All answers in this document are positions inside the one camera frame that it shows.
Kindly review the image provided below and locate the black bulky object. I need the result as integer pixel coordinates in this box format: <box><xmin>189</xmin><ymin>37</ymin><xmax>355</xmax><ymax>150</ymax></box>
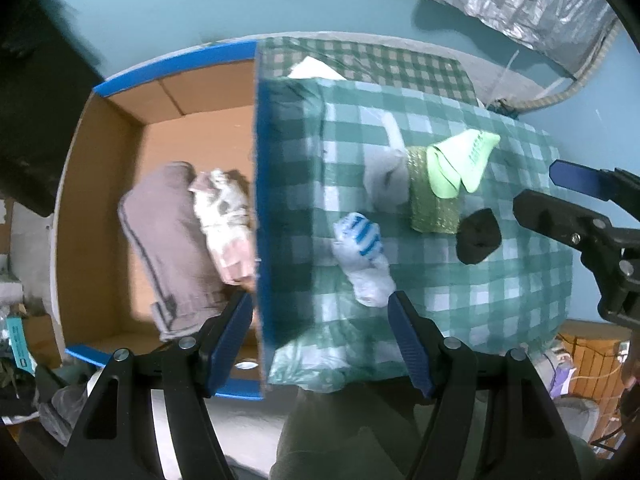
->
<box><xmin>0</xmin><ymin>5</ymin><xmax>103</xmax><ymax>216</ymax></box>

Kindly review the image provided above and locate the grey-brown folded cloth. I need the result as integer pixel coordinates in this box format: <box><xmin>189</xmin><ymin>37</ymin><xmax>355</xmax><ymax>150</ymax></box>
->
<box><xmin>117</xmin><ymin>161</ymin><xmax>231</xmax><ymax>343</ymax></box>

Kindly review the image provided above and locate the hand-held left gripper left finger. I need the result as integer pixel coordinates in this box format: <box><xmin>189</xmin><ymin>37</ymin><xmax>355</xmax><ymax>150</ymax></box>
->
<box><xmin>59</xmin><ymin>290</ymin><xmax>256</xmax><ymax>480</ymax></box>

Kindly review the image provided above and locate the grey sock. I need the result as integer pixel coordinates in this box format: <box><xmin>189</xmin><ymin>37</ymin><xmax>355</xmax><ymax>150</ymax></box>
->
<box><xmin>362</xmin><ymin>110</ymin><xmax>413</xmax><ymax>208</ymax></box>

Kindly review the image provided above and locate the blue-edged cardboard box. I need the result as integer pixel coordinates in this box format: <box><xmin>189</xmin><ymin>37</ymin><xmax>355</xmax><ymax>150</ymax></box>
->
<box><xmin>52</xmin><ymin>40</ymin><xmax>266</xmax><ymax>401</ymax></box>

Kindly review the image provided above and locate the wooden crate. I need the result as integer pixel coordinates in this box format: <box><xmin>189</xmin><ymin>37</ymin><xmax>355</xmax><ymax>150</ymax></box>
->
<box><xmin>557</xmin><ymin>320</ymin><xmax>636</xmax><ymax>416</ymax></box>

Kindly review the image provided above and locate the white blue striped sock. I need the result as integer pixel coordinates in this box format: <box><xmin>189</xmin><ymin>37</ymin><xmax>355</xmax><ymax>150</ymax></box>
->
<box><xmin>332</xmin><ymin>212</ymin><xmax>396</xmax><ymax>307</ymax></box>

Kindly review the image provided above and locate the beige green checked cloth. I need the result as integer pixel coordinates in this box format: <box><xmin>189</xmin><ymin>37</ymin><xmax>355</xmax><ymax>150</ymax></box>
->
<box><xmin>256</xmin><ymin>36</ymin><xmax>483</xmax><ymax>106</ymax></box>

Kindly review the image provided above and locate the light green sock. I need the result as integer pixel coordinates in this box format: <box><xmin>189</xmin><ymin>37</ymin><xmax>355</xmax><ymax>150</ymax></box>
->
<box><xmin>426</xmin><ymin>129</ymin><xmax>501</xmax><ymax>198</ymax></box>

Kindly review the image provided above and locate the silver foil sheet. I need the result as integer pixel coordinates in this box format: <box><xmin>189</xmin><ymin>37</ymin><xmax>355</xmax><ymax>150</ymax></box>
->
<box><xmin>412</xmin><ymin>0</ymin><xmax>618</xmax><ymax>81</ymax></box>

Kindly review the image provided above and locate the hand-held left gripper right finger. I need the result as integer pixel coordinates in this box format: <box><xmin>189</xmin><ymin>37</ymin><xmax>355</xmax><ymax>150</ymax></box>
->
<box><xmin>387</xmin><ymin>290</ymin><xmax>583</xmax><ymax>480</ymax></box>

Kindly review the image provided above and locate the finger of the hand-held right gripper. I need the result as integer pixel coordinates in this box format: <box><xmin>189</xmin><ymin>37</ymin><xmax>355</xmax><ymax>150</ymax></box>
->
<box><xmin>548</xmin><ymin>159</ymin><xmax>640</xmax><ymax>202</ymax></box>
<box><xmin>512</xmin><ymin>188</ymin><xmax>640</xmax><ymax>329</ymax></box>

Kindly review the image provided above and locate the white paper sheet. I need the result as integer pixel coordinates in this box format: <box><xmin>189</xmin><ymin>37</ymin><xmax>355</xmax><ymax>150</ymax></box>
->
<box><xmin>287</xmin><ymin>56</ymin><xmax>346</xmax><ymax>81</ymax></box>

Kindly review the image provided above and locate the pink and white cloth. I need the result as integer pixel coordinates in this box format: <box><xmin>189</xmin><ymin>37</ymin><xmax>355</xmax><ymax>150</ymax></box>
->
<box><xmin>189</xmin><ymin>169</ymin><xmax>257</xmax><ymax>285</ymax></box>

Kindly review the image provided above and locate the teal tag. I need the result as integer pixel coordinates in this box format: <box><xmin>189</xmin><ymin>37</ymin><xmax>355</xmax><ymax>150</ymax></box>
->
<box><xmin>7</xmin><ymin>317</ymin><xmax>33</xmax><ymax>373</ymax></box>

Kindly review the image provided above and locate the grey plastic bag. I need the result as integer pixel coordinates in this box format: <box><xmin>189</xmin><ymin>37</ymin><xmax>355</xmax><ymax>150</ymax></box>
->
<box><xmin>40</xmin><ymin>385</ymin><xmax>86</xmax><ymax>446</ymax></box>

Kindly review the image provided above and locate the teal tangled bundle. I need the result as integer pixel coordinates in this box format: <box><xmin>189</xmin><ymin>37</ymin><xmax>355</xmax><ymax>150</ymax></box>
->
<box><xmin>487</xmin><ymin>97</ymin><xmax>518</xmax><ymax>118</ymax></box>

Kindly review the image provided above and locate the green sparkly cloth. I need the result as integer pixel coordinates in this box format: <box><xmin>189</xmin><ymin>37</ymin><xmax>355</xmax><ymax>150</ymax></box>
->
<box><xmin>405</xmin><ymin>145</ymin><xmax>463</xmax><ymax>235</ymax></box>

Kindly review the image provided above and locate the green checked plastic tablecloth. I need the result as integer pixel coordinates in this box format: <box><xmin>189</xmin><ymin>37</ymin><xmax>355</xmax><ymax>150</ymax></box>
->
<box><xmin>257</xmin><ymin>77</ymin><xmax>576</xmax><ymax>393</ymax></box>

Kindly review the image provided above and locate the black sock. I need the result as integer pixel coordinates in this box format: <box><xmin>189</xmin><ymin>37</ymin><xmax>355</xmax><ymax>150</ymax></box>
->
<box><xmin>455</xmin><ymin>208</ymin><xmax>502</xmax><ymax>266</ymax></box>

